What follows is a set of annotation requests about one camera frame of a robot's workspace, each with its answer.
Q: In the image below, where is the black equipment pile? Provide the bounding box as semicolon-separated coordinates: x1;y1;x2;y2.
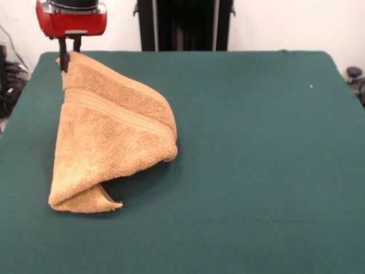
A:
0;44;30;118

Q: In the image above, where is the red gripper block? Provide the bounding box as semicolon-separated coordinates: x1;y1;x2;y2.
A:
35;0;109;72

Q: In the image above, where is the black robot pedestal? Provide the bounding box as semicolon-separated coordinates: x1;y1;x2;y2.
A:
136;0;230;52

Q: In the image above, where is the dark green table cloth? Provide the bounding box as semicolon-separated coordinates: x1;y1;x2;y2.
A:
0;50;365;274

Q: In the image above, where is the tan terry towel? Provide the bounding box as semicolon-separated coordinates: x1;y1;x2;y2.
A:
47;50;179;213

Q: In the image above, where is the grey wheeled stand base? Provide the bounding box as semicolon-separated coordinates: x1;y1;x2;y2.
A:
346;66;365;108

